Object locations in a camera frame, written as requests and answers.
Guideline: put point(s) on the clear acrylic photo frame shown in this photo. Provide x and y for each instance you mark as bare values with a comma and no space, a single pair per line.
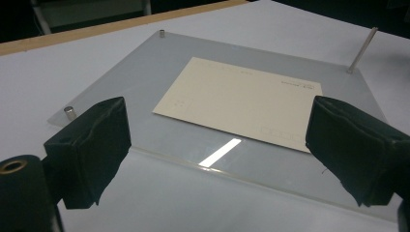
151,80

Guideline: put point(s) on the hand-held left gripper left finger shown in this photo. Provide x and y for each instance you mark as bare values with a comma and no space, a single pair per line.
90,151

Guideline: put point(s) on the long metal frame rod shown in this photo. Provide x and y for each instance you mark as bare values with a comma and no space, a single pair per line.
361,51

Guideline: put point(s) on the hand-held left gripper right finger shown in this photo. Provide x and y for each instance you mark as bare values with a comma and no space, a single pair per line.
357,151

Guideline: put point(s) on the wooden table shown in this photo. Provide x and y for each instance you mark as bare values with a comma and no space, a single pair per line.
64,36

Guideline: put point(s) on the white table board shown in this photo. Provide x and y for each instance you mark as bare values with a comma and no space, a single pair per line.
80,71

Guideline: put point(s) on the painting postcard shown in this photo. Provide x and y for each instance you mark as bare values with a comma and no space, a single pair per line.
232,100

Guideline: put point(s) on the short metal frame stud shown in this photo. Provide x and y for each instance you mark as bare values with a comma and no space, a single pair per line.
70,113
161,33

